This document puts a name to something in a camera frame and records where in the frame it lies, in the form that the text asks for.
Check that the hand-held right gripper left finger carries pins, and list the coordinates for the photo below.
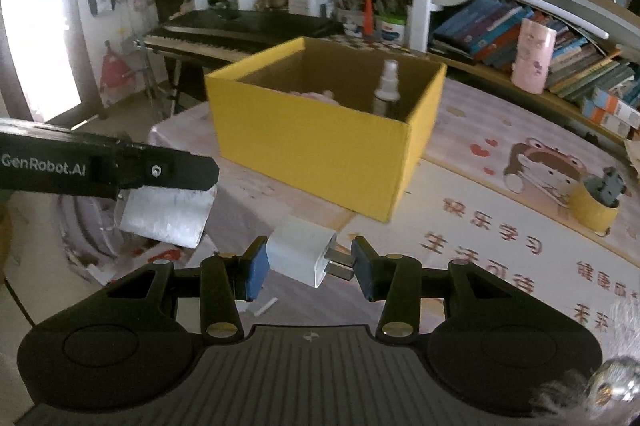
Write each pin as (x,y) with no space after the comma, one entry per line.
(252,276)

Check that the white charger plug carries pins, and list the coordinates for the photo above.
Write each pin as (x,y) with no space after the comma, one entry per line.
(297,253)

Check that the metal keyboard stand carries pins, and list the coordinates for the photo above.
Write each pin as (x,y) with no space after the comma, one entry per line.
(150,76)

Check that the pink and white plastic bag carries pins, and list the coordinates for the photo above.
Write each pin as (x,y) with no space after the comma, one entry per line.
(95,236)

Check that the yellow tape roll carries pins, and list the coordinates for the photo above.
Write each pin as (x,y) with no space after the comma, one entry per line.
(590,211)

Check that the furry white sleeve cuff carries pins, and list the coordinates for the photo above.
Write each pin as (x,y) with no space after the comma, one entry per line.
(565,393)

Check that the white green-rimmed pen holder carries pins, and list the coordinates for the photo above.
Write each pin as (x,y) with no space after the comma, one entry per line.
(391,30)

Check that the grey binder clip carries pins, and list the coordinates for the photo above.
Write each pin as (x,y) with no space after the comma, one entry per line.
(607,188)

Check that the pink printed tablecloth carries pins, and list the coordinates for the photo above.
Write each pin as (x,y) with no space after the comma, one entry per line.
(450,186)

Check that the red hanging bag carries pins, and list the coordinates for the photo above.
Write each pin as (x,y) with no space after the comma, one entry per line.
(116,71)

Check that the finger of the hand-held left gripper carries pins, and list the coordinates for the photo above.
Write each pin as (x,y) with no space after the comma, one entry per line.
(175,171)

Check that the small white stick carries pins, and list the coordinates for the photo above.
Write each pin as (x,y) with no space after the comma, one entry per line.
(265,306)

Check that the silver round bead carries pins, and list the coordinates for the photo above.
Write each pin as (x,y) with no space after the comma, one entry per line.
(612,378)

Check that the silver rectangular packet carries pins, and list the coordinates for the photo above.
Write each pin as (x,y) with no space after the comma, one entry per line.
(165,216)

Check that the orange and blue boxes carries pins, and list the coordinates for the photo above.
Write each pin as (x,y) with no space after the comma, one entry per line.
(612,113)

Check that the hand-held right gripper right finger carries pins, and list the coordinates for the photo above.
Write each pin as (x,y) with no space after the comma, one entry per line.
(362,271)

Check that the pink plush paw toy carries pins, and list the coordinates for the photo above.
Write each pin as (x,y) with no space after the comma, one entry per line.
(320,96)

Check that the black electric piano keyboard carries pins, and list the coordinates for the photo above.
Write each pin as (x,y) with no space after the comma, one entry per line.
(240,26)

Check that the wooden chessboard box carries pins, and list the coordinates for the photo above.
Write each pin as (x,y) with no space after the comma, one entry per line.
(350,41)

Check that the pink patterned cup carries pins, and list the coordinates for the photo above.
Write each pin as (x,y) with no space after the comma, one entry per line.
(532,56)

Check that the yellow cardboard box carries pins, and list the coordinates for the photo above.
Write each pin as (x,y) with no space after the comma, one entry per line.
(310,146)

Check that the small white spray bottle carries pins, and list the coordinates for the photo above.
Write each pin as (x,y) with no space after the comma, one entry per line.
(387,88)

